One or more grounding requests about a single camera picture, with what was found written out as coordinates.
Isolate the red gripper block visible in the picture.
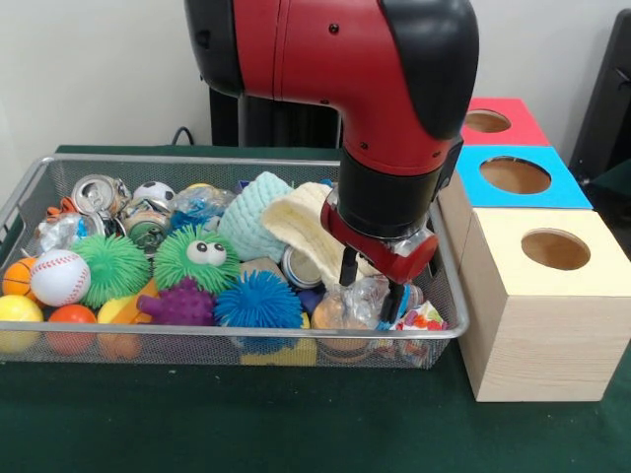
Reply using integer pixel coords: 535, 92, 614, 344
320, 192, 440, 326

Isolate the clear plastic bottle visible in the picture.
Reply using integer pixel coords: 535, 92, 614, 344
312, 274, 427, 332

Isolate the wooden box with three holes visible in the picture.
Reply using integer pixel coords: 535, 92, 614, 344
437, 97, 631, 403

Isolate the clear mesh bin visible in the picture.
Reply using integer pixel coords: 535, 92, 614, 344
0, 154, 469, 371

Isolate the pale yellow knitted cloth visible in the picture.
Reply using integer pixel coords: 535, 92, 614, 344
260, 181, 395, 289

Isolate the blue spiky ball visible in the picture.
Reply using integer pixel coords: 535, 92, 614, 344
214, 270, 304, 336

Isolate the mint green knitted cloth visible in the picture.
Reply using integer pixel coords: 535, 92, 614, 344
217, 171, 295, 263

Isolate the purple spiky ball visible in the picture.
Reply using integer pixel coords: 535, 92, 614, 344
136, 276, 216, 327

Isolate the green fuzzy ball with eyes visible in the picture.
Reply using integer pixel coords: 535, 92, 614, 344
152, 225, 241, 295

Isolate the dark green table cloth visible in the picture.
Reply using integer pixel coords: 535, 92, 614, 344
0, 146, 631, 473

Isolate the green spiky ball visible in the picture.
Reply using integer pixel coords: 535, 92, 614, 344
71, 234, 152, 308

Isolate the red orange ball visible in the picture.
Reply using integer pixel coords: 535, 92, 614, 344
46, 304, 99, 356

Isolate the white baseball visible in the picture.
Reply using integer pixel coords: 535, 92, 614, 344
30, 248, 92, 307

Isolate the yellow ball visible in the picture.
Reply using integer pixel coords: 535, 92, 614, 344
0, 295, 45, 354

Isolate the small orange basketball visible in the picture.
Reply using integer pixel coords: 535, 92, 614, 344
2, 257, 38, 298

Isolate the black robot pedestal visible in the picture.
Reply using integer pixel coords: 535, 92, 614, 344
202, 89, 343, 149

